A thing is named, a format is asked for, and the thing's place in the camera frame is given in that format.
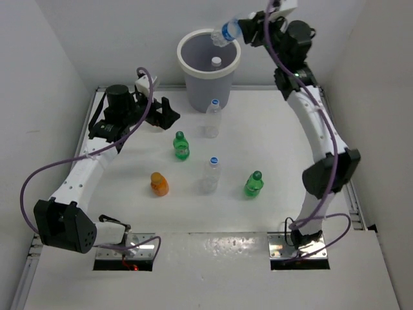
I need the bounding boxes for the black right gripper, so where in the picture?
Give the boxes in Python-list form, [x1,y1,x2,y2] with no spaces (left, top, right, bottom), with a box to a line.
[240,9,287,68]

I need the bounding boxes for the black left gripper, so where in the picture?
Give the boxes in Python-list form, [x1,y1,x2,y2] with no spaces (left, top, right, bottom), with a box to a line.
[121,88,178,129]

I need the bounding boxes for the water bottle blue label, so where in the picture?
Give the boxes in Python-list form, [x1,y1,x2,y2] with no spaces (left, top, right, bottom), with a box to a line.
[210,17,241,47]

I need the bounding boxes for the large clear bottle white cap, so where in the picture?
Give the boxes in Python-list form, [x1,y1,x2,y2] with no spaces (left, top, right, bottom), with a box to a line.
[210,56,223,71]

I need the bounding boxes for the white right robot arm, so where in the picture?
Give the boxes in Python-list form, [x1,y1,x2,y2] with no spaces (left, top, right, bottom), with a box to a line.
[237,11,361,249]

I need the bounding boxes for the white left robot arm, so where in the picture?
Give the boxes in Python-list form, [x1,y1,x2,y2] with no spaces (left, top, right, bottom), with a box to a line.
[34,85,180,253]

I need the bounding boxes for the grey plastic waste bin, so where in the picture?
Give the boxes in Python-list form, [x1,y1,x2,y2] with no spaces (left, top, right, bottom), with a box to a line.
[177,28,241,113]

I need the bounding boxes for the green bottle centre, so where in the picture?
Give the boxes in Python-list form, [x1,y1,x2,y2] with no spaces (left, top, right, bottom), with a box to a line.
[173,131,190,161]

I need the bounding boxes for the green bottle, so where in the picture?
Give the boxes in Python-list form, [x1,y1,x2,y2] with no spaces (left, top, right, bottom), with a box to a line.
[244,170,264,198]
[173,131,190,161]

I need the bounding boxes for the clear bottle blue cap rear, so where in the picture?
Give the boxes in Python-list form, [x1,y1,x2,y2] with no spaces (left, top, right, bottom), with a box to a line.
[205,99,222,138]

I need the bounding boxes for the clear bottle blue cap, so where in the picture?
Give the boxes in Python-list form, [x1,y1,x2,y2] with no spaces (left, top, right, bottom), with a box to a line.
[205,99,222,138]
[201,156,221,194]

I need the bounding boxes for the orange juice bottle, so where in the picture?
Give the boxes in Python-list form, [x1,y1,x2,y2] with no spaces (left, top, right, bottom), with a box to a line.
[150,172,169,196]

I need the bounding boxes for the clear bottle blue cap centre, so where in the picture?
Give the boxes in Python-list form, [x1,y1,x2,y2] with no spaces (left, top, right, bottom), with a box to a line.
[201,156,221,194]

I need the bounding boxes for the green bottle right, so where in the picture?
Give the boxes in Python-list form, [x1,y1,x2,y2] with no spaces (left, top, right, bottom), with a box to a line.
[244,170,264,198]

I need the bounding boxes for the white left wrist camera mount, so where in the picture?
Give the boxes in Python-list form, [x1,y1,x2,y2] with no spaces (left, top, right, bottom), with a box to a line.
[135,74,159,97]

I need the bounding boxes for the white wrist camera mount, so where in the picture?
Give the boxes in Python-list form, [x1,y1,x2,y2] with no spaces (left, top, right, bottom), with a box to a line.
[135,74,159,97]
[269,0,297,20]

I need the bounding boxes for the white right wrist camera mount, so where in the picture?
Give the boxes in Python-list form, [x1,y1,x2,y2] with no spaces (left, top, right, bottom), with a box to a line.
[269,0,297,20]

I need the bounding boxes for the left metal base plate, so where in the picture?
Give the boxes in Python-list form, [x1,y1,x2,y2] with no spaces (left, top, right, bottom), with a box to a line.
[95,232,161,260]

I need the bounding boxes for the metal base plate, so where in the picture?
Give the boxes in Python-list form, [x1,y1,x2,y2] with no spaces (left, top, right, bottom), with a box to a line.
[95,232,161,260]
[267,232,328,260]

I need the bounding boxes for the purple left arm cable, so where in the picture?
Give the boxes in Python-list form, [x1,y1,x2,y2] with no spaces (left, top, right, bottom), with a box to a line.
[19,67,162,252]

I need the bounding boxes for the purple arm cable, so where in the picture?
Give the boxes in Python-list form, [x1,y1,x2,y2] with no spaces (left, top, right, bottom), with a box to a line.
[263,0,352,261]
[19,67,162,252]

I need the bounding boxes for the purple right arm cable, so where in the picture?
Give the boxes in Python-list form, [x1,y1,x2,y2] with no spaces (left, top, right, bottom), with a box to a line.
[263,0,352,261]

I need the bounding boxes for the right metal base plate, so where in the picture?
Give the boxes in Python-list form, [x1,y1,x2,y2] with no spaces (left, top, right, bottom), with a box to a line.
[267,232,328,260]

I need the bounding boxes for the aluminium frame rail left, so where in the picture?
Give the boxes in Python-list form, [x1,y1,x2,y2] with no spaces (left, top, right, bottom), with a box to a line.
[9,85,107,309]

